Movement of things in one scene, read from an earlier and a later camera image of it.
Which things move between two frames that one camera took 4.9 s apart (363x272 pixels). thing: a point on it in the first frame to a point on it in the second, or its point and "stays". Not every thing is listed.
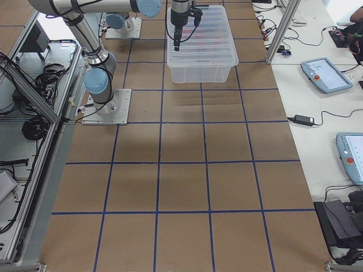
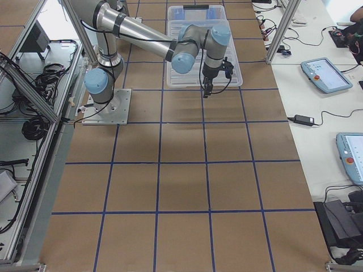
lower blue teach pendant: (350, 146) stays
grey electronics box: (38, 41) stays
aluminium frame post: (285, 25) stays
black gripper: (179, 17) to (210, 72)
